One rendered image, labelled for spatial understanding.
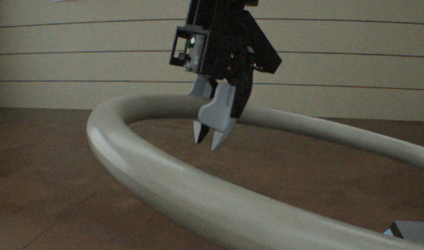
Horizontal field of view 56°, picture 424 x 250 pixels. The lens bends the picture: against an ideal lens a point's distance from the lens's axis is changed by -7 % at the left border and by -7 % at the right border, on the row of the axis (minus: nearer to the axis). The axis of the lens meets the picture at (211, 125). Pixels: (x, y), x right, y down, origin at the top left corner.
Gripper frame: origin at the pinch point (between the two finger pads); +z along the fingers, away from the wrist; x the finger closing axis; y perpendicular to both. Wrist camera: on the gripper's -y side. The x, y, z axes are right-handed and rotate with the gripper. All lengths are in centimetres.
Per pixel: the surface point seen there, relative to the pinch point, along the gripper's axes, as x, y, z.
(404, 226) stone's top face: 16.9, -35.3, 10.1
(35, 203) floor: -245, -63, 125
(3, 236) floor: -201, -29, 126
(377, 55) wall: -278, -545, -67
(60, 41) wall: -675, -217, 23
